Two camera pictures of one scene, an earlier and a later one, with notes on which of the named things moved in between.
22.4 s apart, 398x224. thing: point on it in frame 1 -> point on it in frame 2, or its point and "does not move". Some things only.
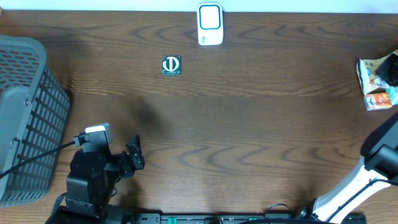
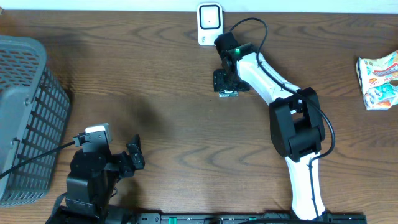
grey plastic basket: x=35 y=106 does not move
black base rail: x=252 y=218 does not move
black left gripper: x=137 y=160 does not move
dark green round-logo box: x=171 y=65 -> x=227 y=93
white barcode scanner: x=210 y=23 does not move
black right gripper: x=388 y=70 -> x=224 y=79
